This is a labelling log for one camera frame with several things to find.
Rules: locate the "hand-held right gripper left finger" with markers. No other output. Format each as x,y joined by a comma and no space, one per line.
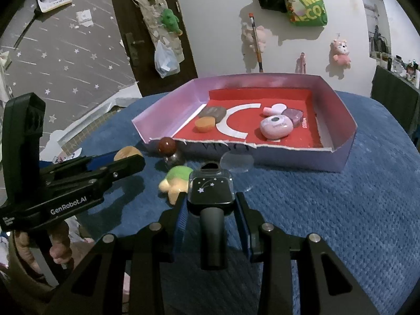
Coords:
180,223

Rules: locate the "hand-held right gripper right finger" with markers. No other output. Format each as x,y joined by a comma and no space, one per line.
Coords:
244,226

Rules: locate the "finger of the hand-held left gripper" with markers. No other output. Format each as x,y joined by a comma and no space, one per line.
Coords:
129,165
101,160

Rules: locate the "perfume bottle with red ball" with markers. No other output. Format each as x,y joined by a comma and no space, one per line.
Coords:
167,145

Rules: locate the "green yellow flower toy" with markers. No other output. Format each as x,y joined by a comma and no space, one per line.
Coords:
175,180

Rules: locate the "black star nail polish bottle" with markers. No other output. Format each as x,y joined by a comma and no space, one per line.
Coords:
210,190

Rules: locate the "clear glass cup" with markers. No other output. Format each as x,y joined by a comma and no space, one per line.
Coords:
236,162

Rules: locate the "pink cardboard box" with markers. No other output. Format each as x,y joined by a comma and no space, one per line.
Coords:
170,111

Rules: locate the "orange round soap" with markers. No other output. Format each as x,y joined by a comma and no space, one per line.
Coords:
205,124

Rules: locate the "grey-brown pebble-shaped case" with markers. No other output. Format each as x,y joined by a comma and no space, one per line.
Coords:
213,112

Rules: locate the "pink round compact case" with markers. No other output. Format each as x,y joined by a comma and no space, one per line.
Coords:
275,127

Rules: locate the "pink nail polish bottle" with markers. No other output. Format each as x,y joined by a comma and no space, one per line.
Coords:
292,115

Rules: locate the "person's left hand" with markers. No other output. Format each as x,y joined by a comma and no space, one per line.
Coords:
60,249

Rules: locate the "white plastic sheet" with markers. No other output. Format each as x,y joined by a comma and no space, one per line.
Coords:
98,108

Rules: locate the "blue knitted blanket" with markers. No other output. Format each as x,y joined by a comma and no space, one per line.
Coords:
311,220

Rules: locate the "dark wooden door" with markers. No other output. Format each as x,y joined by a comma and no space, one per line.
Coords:
144,82

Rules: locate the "clear plastic bag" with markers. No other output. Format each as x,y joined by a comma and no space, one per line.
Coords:
165,60

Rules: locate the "beige round object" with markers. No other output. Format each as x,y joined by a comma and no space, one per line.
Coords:
19,285

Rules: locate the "green plush dinosaur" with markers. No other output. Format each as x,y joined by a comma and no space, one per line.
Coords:
169,19

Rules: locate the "cream hanging organizer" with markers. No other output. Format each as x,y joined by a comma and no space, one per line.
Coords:
149,10

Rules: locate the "pale pink plush toy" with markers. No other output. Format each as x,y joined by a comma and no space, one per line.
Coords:
264,36

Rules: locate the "table with dark cloth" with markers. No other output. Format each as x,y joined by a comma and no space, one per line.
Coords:
390,92

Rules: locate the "pink plush bear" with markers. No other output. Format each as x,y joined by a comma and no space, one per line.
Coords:
341,51

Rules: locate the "green tote bag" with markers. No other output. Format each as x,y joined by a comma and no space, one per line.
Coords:
310,10

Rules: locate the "row of small bottles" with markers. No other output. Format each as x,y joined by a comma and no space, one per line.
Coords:
410,69

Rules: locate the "white wall switch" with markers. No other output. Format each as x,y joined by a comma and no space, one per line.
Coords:
84,17

